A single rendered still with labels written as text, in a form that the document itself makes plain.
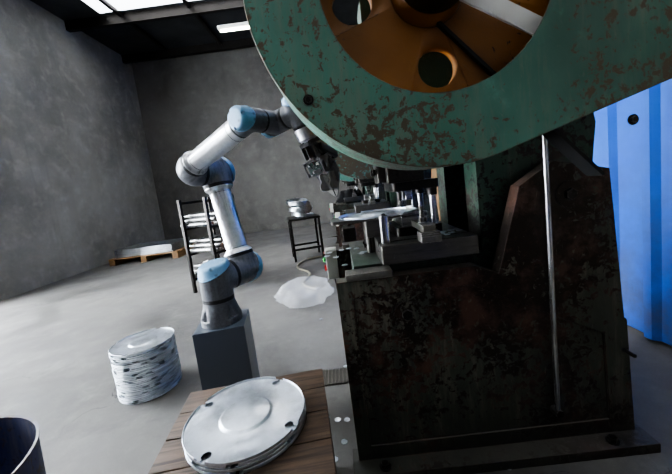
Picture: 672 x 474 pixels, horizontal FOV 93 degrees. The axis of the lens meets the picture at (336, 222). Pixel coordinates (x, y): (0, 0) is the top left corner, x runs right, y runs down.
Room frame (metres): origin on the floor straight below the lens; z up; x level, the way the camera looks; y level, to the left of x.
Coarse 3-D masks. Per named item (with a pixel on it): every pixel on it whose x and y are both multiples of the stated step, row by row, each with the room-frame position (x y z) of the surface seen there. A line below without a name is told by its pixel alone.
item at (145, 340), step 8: (152, 328) 1.71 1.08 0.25; (160, 328) 1.71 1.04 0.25; (168, 328) 1.70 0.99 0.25; (128, 336) 1.65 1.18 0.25; (136, 336) 1.65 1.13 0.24; (144, 336) 1.62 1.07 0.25; (152, 336) 1.60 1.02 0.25; (160, 336) 1.60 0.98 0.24; (168, 336) 1.59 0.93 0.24; (120, 344) 1.57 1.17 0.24; (128, 344) 1.55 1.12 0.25; (136, 344) 1.53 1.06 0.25; (144, 344) 1.52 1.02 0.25; (152, 344) 1.52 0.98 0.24; (160, 344) 1.50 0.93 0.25; (112, 352) 1.49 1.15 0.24; (120, 352) 1.47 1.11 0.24; (128, 352) 1.46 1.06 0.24; (136, 352) 1.45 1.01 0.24
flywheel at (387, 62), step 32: (320, 0) 0.80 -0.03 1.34; (384, 0) 0.80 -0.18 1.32; (416, 0) 0.72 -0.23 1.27; (448, 0) 0.70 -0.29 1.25; (480, 0) 0.74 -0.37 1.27; (512, 0) 0.79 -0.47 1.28; (544, 0) 0.79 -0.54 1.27; (352, 32) 0.80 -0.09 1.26; (384, 32) 0.80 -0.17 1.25; (416, 32) 0.80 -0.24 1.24; (480, 32) 0.79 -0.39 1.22; (512, 32) 0.79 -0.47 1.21; (384, 64) 0.80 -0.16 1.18; (416, 64) 0.80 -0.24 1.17
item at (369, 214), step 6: (372, 210) 1.34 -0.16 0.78; (378, 210) 1.33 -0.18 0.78; (384, 210) 1.23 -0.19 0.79; (390, 210) 1.19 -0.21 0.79; (396, 210) 1.23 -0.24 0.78; (402, 210) 1.20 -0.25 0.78; (408, 210) 1.17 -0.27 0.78; (414, 210) 1.12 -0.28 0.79; (342, 216) 1.26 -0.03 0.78; (348, 216) 1.24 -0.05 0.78; (354, 216) 1.20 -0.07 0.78; (360, 216) 1.17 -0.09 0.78; (366, 216) 1.14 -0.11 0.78; (372, 216) 1.05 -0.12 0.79
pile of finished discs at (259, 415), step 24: (240, 384) 0.87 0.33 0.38; (264, 384) 0.85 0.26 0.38; (288, 384) 0.84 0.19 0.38; (216, 408) 0.78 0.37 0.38; (240, 408) 0.75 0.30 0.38; (264, 408) 0.74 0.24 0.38; (288, 408) 0.74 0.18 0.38; (192, 432) 0.70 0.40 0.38; (216, 432) 0.69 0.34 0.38; (240, 432) 0.68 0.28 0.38; (264, 432) 0.67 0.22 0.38; (288, 432) 0.65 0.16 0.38; (192, 456) 0.62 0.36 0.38; (216, 456) 0.62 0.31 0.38; (240, 456) 0.61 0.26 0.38; (264, 456) 0.61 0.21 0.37
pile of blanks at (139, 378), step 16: (144, 352) 1.45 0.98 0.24; (160, 352) 1.50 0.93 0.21; (176, 352) 1.62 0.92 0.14; (112, 368) 1.47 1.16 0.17; (128, 368) 1.44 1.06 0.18; (144, 368) 1.45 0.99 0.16; (160, 368) 1.49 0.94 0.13; (176, 368) 1.57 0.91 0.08; (128, 384) 1.43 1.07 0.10; (144, 384) 1.45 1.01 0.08; (160, 384) 1.48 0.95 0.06; (176, 384) 1.55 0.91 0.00; (128, 400) 1.43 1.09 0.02; (144, 400) 1.45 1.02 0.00
